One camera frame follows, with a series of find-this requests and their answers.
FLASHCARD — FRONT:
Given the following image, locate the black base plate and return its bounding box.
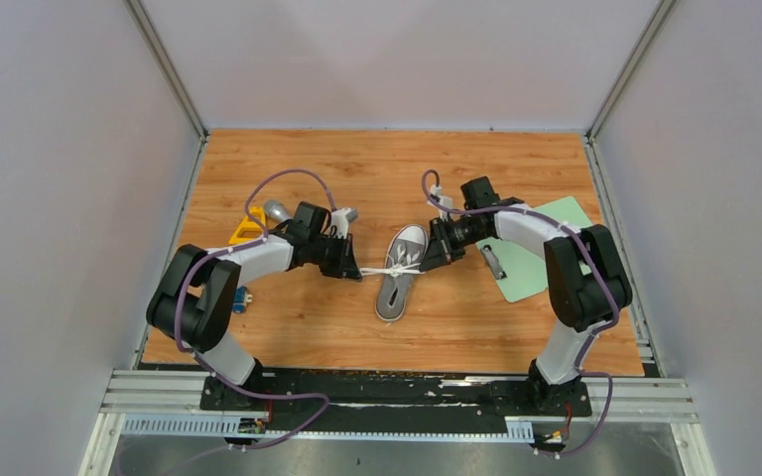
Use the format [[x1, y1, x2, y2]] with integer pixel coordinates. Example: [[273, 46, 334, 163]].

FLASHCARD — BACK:
[[199, 368, 592, 434]]

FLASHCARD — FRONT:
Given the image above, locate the yellow toy block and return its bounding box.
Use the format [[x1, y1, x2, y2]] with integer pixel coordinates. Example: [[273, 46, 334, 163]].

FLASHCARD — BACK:
[[228, 206, 267, 245]]

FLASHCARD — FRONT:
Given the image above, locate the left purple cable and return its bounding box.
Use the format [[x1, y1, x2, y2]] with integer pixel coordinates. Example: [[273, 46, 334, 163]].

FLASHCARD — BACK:
[[174, 169, 339, 454]]

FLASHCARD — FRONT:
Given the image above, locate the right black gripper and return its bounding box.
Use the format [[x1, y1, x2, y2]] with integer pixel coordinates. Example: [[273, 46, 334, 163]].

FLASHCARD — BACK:
[[420, 217, 488, 273]]

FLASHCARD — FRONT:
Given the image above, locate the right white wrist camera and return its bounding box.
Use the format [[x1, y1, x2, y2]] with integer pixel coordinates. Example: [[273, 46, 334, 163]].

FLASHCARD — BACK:
[[427, 184, 453, 221]]

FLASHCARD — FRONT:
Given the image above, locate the green clipboard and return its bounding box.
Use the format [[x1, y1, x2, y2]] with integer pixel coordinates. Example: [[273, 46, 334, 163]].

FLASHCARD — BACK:
[[476, 196, 592, 302]]

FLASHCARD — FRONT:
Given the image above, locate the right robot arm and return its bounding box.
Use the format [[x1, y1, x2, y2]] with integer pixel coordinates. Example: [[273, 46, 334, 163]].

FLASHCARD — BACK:
[[420, 170, 632, 415]]

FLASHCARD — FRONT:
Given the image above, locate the silver microphone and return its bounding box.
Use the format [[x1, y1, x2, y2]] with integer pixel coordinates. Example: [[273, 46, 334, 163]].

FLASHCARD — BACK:
[[263, 199, 293, 225]]

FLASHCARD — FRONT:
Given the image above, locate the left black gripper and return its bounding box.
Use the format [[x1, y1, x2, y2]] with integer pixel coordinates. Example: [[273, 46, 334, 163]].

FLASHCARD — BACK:
[[308, 232, 362, 282]]

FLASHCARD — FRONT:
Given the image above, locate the purple cable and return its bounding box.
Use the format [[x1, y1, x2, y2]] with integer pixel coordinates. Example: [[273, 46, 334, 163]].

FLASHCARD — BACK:
[[420, 169, 621, 459], [174, 169, 339, 454]]

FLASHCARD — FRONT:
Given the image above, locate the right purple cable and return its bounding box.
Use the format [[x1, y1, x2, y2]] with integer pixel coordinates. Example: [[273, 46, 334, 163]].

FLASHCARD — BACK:
[[420, 169, 621, 459]]

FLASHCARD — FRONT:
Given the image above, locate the white shoelace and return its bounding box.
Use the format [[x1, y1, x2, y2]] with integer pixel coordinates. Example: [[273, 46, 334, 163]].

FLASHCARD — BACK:
[[359, 245, 422, 277]]

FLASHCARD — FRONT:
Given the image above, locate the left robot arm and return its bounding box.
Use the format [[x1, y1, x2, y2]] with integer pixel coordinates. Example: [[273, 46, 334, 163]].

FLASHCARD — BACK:
[[146, 201, 362, 410]]

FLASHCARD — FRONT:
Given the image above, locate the grey canvas sneaker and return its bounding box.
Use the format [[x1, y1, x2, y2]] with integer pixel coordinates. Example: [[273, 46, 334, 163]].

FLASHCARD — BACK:
[[375, 224, 429, 322]]

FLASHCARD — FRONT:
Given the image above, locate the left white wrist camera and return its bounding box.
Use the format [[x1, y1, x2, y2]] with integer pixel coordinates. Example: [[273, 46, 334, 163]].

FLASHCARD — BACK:
[[329, 207, 358, 239]]

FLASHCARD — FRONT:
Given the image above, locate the blue red toy car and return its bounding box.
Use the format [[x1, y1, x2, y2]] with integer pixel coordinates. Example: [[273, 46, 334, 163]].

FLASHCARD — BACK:
[[231, 286, 253, 314]]

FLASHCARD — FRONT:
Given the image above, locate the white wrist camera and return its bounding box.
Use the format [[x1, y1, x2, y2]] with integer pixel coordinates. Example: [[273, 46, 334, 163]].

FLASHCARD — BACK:
[[329, 207, 358, 239], [427, 184, 453, 221]]

